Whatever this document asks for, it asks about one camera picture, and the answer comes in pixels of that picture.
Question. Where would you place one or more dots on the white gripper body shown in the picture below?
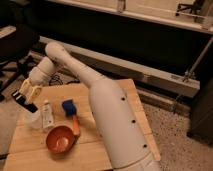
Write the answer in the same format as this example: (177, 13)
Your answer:
(31, 87)

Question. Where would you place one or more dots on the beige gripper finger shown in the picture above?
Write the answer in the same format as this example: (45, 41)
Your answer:
(23, 90)
(32, 97)

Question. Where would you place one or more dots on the black striped eraser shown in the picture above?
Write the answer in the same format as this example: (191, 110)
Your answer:
(21, 100)

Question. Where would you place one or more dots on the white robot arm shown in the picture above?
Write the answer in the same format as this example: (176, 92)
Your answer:
(121, 133)

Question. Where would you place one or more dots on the white ceramic cup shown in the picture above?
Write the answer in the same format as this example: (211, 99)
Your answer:
(33, 119)

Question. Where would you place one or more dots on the white glue bottle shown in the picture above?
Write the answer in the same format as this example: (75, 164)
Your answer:
(47, 116)

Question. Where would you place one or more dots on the black office chair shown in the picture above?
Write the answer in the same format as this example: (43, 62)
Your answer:
(14, 49)

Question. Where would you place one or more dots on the copper metal bowl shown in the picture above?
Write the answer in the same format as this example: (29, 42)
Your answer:
(60, 139)

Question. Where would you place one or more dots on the black chair in background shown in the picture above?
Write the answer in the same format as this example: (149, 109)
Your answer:
(194, 8)

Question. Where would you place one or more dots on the blue orange-handled brush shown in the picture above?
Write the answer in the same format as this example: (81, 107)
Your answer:
(71, 111)

